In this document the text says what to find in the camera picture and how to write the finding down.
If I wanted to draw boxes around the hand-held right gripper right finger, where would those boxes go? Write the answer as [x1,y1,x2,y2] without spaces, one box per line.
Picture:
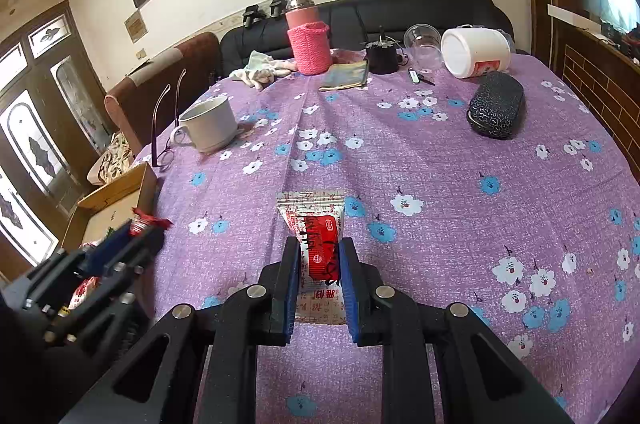
[339,236,576,424]

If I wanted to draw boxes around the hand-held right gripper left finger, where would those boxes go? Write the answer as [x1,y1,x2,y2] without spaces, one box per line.
[60,236,302,424]

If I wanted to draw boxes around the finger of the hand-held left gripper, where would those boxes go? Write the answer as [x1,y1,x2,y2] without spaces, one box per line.
[101,228,167,278]
[81,223,134,268]

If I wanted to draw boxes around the small red candy packet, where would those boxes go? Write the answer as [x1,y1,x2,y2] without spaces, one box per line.
[131,208,173,235]

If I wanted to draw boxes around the cardboard box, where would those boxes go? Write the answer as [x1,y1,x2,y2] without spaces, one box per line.
[60,161,160,305]

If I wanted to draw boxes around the patterned bag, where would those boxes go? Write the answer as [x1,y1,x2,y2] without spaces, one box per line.
[86,131,135,185]

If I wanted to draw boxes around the eyeglasses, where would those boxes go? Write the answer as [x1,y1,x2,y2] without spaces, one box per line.
[150,68,188,169]

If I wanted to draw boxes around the purple floral tablecloth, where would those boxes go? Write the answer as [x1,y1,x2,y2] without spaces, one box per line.
[130,48,640,424]

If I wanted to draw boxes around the white mug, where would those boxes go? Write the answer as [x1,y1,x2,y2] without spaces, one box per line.
[170,96,239,155]

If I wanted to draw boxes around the brown chair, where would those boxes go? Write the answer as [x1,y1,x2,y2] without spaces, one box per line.
[104,32,222,157]

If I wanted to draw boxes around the wooden glass-panel door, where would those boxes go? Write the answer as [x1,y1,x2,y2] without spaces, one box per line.
[0,1,113,285]

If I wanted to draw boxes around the white cloth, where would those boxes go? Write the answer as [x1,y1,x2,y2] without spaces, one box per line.
[229,50,300,92]

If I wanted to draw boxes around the pink bottle with knitted sleeve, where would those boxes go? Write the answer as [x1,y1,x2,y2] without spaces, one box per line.
[284,0,333,76]

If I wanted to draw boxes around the black jar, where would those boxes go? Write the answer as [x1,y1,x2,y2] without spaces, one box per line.
[362,26,407,74]

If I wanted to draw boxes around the black patterned glasses case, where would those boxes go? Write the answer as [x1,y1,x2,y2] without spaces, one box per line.
[466,71,526,139]

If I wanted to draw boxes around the clear plastic cup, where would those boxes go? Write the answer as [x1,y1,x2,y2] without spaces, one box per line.
[403,24,445,72]

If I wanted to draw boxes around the white plastic jar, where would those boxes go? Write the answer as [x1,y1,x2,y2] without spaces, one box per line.
[440,26,512,79]

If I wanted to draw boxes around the black sofa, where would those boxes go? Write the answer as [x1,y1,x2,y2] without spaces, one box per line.
[219,0,516,77]

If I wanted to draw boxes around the wooden cabinet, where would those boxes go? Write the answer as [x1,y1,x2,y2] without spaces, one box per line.
[510,0,640,185]

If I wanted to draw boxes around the white flat board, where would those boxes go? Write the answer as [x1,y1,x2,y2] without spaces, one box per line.
[547,4,601,29]

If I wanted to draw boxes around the row of small trinkets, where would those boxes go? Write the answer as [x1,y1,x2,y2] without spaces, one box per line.
[597,21,640,64]

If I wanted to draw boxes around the small wall plaque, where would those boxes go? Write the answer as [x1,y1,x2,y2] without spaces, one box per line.
[124,14,148,43]

